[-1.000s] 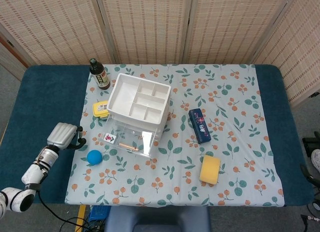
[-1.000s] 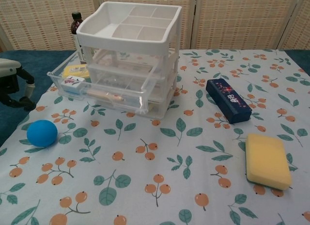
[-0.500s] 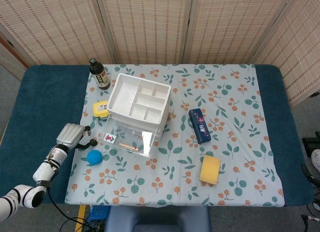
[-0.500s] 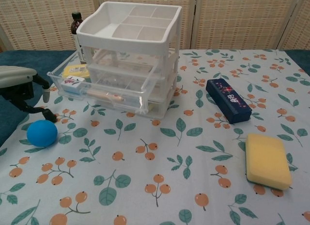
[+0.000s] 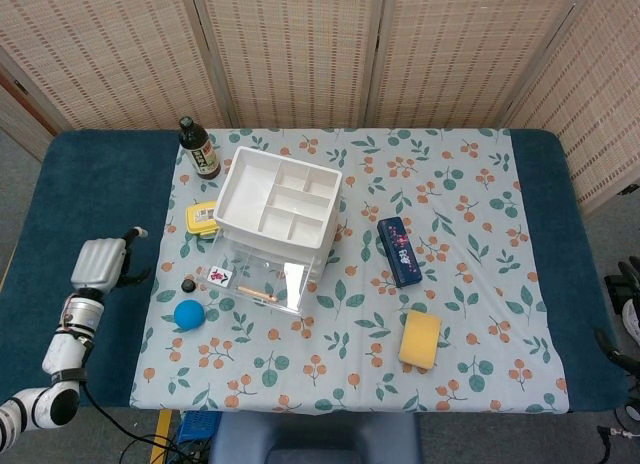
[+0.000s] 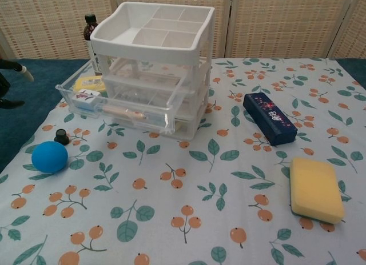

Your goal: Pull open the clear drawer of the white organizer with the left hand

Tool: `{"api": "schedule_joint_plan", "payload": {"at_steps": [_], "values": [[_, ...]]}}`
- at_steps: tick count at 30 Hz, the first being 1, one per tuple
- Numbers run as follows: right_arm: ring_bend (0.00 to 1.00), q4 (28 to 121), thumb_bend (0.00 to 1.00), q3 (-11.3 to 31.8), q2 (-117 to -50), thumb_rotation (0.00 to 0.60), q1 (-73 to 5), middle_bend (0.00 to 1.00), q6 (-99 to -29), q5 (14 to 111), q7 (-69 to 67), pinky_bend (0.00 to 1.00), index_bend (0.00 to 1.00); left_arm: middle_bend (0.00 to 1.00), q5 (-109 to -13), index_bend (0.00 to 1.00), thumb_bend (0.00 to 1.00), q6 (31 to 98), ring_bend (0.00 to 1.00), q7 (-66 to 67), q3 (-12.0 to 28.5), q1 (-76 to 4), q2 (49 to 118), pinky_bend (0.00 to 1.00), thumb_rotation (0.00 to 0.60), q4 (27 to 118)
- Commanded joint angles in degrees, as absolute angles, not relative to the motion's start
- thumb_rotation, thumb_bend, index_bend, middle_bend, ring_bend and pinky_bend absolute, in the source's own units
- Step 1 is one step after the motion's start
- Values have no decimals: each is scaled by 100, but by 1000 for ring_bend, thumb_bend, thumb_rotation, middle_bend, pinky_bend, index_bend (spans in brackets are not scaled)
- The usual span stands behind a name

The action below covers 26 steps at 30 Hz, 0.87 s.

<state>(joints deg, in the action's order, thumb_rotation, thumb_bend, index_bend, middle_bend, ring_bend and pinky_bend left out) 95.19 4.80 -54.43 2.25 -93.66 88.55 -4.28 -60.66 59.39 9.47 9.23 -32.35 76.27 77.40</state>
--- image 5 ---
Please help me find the teal table cover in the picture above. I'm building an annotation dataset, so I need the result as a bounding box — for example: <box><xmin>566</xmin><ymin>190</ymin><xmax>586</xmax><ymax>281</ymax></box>
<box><xmin>0</xmin><ymin>128</ymin><xmax>630</xmax><ymax>414</ymax></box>

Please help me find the black equipment base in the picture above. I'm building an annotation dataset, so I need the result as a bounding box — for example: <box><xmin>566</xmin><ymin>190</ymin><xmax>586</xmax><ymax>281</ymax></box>
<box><xmin>603</xmin><ymin>256</ymin><xmax>640</xmax><ymax>308</ymax></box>

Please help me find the woven bamboo folding screen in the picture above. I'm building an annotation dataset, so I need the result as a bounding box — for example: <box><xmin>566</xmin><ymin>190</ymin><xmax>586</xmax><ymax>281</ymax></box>
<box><xmin>0</xmin><ymin>0</ymin><xmax>640</xmax><ymax>218</ymax></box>

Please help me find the blue pencil case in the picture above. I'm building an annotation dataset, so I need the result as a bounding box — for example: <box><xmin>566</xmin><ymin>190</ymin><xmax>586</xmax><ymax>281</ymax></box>
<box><xmin>376</xmin><ymin>216</ymin><xmax>424</xmax><ymax>289</ymax></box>

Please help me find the floral print tablecloth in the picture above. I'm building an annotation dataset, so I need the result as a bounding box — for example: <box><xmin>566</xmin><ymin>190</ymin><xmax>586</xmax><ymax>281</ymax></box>
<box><xmin>128</xmin><ymin>127</ymin><xmax>571</xmax><ymax>415</ymax></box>

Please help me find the clear plastic drawer with pen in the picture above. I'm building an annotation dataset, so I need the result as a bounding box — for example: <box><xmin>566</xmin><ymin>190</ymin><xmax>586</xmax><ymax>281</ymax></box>
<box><xmin>212</xmin><ymin>238</ymin><xmax>315</xmax><ymax>319</ymax></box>

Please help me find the dark bottle with white label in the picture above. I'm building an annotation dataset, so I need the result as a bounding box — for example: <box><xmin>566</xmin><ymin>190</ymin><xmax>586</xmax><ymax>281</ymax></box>
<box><xmin>178</xmin><ymin>116</ymin><xmax>222</xmax><ymax>181</ymax></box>

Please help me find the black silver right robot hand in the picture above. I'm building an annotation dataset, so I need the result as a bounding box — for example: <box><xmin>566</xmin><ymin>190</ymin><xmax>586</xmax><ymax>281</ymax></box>
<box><xmin>594</xmin><ymin>327</ymin><xmax>640</xmax><ymax>373</ymax></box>

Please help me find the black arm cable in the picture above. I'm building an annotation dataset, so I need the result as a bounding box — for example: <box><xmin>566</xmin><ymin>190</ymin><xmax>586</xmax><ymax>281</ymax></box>
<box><xmin>59</xmin><ymin>303</ymin><xmax>201</xmax><ymax>464</ymax></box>

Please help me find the blue foam ball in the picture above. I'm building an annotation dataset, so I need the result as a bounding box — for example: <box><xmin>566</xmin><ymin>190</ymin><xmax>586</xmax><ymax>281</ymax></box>
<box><xmin>173</xmin><ymin>299</ymin><xmax>207</xmax><ymax>332</ymax></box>

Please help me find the white shoe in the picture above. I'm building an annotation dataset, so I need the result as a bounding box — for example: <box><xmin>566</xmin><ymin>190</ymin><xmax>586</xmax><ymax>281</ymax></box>
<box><xmin>622</xmin><ymin>299</ymin><xmax>640</xmax><ymax>341</ymax></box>

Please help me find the white drawer organizer box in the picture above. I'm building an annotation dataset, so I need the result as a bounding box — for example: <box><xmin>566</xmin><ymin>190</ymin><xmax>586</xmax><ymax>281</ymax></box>
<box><xmin>212</xmin><ymin>145</ymin><xmax>346</xmax><ymax>285</ymax></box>

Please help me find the wooden pen red white tip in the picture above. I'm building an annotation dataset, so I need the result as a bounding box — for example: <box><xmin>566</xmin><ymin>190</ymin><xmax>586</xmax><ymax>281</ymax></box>
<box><xmin>237</xmin><ymin>285</ymin><xmax>279</xmax><ymax>304</ymax></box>

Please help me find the yellow sponge green base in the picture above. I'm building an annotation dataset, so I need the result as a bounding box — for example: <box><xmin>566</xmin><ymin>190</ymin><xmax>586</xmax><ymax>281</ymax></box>
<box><xmin>397</xmin><ymin>309</ymin><xmax>443</xmax><ymax>370</ymax></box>

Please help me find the black floor cable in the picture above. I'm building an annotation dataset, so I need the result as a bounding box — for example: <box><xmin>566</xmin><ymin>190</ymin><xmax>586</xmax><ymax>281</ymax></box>
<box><xmin>596</xmin><ymin>423</ymin><xmax>640</xmax><ymax>455</ymax></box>

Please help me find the blue plastic crate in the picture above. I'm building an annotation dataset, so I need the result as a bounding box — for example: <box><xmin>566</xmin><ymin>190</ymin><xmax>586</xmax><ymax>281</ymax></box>
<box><xmin>178</xmin><ymin>410</ymin><xmax>222</xmax><ymax>443</ymax></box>

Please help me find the blue chair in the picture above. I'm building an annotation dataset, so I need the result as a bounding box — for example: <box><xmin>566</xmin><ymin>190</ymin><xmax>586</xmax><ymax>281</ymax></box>
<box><xmin>207</xmin><ymin>411</ymin><xmax>421</xmax><ymax>464</ymax></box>

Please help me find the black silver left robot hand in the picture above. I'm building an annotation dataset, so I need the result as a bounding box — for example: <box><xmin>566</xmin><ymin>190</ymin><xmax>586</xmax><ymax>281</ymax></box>
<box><xmin>68</xmin><ymin>226</ymin><xmax>151</xmax><ymax>298</ymax></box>

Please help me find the yellow lid green container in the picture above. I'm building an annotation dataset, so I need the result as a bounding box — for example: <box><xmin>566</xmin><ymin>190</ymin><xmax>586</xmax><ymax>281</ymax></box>
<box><xmin>184</xmin><ymin>202</ymin><xmax>223</xmax><ymax>240</ymax></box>

